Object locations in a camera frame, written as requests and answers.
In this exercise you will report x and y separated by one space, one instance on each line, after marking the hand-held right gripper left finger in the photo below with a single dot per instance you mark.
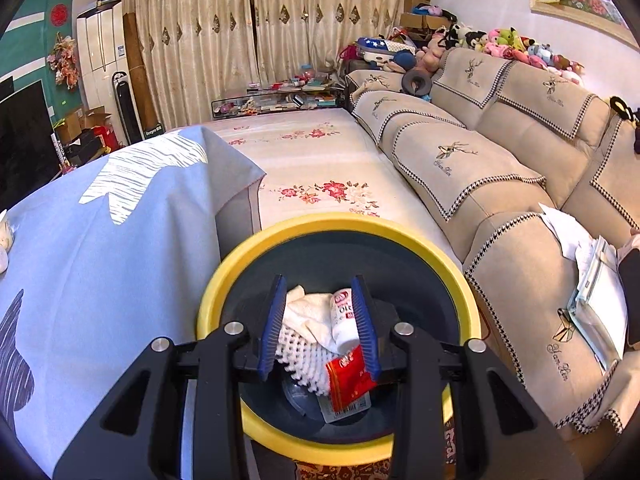
272 325

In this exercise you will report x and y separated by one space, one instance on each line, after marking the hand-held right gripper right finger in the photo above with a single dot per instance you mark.
365 330

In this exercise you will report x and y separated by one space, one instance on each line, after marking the white pill bottle red label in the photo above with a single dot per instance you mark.
342 325

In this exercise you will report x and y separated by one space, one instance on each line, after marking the white tissue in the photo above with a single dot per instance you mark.
310 315

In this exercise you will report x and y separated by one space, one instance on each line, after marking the white foam net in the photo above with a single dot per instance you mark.
300 360

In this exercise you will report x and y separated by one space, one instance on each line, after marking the red snack wrapper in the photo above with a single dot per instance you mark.
350 375

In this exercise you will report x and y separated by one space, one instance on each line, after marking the yellow rimmed dark bin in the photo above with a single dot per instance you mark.
320 260

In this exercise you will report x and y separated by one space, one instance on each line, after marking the red patterned rug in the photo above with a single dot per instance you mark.
350 472

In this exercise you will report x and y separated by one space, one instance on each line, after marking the beige sofa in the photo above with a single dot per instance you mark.
500 240

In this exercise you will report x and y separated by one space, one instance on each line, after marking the floral cream mat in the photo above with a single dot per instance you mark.
325 160

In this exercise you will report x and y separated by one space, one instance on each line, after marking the blue patterned tablecloth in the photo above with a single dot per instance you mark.
100 260

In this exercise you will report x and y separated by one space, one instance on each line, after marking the low glass table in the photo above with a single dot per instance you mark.
280 100

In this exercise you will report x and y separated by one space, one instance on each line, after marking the white papers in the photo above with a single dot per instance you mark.
595 290

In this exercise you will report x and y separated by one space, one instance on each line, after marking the grey neck pillow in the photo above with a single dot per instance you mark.
417 82

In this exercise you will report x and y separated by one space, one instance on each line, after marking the black tower fan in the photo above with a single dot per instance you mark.
122 110

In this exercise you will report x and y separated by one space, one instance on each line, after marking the open cardboard boxes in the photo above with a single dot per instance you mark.
85 130

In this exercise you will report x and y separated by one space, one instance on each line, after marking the pile of bags and toys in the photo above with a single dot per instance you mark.
380 50

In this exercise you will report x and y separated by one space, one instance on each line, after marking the brown rolled mat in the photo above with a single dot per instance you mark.
142 75

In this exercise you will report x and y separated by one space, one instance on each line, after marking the beige patterned curtain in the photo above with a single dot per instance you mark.
325 10
195 35

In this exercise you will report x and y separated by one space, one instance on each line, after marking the black television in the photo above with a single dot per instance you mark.
25 145

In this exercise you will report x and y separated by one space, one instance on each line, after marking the row of plush toys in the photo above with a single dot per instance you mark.
500 42

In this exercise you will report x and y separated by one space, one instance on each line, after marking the white standing air conditioner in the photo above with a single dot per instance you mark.
100 50

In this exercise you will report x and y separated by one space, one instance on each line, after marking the stack of cardboard boxes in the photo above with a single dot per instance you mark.
417 0

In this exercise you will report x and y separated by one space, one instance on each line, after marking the hanging flower decoration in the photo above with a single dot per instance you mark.
64 62

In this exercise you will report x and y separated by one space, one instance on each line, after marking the red round wall ornament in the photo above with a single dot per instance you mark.
59 15

